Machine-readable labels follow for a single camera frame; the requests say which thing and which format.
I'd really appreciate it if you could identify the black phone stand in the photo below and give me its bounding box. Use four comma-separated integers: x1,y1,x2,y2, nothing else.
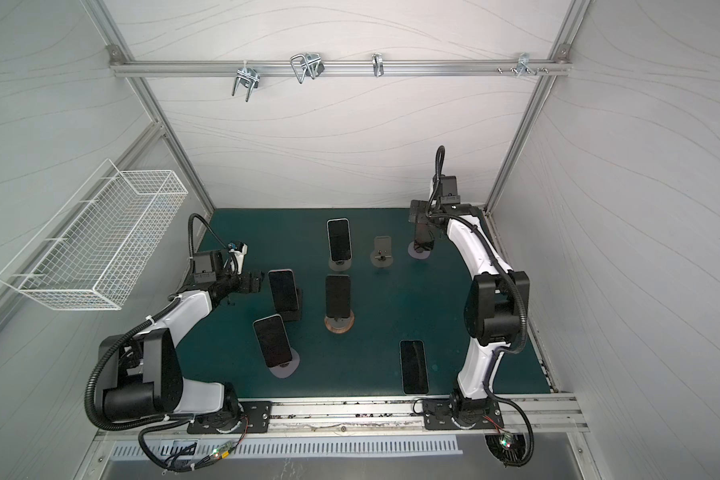
272,288,303,322

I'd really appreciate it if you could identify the white wire basket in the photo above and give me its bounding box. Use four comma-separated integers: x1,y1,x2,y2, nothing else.
0,159,188,311

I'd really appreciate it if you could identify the aluminium crossbar rail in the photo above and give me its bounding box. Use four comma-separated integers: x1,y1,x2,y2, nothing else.
110,57,573,78

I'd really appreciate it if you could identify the lilac front phone stand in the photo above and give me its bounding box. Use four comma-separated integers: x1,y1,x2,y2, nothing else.
269,348,301,379

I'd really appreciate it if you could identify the lilac phone stand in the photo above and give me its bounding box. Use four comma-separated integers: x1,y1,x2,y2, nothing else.
269,348,301,379
407,241,431,260

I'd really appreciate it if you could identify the phone on white stand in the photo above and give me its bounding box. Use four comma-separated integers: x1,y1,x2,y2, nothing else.
327,218,352,263

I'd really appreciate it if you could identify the small metal bracket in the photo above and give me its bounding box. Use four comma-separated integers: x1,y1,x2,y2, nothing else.
371,53,384,78

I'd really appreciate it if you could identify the phone from lilac stand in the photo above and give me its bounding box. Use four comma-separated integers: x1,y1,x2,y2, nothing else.
413,238,435,254
253,314,293,368

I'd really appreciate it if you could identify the phone from lilac back stand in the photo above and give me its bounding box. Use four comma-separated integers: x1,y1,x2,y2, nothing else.
413,238,435,254

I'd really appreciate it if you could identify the white round phone stand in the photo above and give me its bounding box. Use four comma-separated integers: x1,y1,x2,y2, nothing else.
328,259,352,272

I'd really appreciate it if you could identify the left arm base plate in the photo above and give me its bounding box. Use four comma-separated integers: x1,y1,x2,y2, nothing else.
187,401,272,435

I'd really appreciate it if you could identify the metal clamp on crossbar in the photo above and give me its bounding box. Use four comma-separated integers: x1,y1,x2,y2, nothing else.
231,65,260,102

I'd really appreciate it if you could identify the metal u-bolt on crossbar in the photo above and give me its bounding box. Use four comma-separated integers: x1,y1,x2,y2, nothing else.
289,52,325,84

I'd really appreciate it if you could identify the metal bracket with bolts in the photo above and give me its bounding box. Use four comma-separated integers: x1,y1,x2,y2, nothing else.
496,53,549,77

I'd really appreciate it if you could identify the phone from grey stand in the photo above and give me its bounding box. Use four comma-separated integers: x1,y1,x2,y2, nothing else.
400,340,429,395

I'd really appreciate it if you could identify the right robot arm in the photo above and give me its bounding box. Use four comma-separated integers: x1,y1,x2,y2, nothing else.
408,174,530,428

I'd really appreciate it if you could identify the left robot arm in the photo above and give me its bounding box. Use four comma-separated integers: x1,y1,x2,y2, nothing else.
83,243,263,431

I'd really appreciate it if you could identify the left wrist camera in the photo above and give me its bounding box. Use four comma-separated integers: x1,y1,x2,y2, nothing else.
227,242,248,274

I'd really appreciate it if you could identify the white slotted cable duct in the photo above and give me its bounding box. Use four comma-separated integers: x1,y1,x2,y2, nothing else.
110,435,463,461

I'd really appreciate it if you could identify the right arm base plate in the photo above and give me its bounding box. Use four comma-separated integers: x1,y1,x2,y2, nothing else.
421,397,504,431

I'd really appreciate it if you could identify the grey round phone stand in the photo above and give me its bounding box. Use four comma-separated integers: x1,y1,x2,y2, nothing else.
370,235,394,268

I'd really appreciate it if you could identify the lilac back phone stand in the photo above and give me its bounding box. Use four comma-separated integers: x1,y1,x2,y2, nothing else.
407,241,431,260

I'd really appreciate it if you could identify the green table mat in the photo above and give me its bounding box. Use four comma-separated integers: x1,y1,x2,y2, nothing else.
155,207,552,401

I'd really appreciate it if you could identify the phone from lilac front stand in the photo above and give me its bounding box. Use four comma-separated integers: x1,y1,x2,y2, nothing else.
253,314,293,368

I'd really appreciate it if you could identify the wooden round phone stand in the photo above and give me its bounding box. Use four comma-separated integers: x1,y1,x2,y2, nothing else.
324,312,355,334

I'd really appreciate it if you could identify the phone on wooden stand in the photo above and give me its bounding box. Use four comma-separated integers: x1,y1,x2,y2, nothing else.
325,275,351,319

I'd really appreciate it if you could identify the aluminium front rail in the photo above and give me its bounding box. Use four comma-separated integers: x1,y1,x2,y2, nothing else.
95,392,590,439

